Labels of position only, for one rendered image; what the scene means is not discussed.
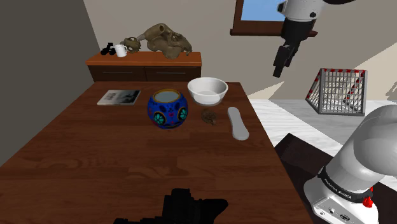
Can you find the blue painted round vase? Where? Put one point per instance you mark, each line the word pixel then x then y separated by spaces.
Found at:
pixel 167 113

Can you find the grey remote control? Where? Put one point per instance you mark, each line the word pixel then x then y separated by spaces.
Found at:
pixel 237 124

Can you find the small brown lumpy object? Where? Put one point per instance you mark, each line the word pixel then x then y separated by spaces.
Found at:
pixel 209 117

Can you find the grey book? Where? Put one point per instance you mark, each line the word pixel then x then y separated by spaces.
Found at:
pixel 119 97

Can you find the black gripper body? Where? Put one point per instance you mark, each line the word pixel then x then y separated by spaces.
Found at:
pixel 294 31

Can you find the brown wooden sideboard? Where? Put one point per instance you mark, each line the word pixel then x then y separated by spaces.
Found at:
pixel 142 73

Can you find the brown wooden table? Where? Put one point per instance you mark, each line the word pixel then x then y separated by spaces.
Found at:
pixel 124 155

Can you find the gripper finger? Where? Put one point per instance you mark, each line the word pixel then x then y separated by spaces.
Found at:
pixel 280 62
pixel 292 57

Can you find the brown framed window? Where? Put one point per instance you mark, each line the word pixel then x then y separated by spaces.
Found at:
pixel 257 11

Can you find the dark robot stand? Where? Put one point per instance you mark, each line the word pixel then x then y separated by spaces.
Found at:
pixel 297 158

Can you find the red and white goal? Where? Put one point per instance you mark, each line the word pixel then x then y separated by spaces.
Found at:
pixel 338 93

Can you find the white bowl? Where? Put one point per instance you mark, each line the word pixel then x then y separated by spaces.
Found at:
pixel 207 90

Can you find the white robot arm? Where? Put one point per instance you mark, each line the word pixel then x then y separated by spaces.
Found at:
pixel 363 155

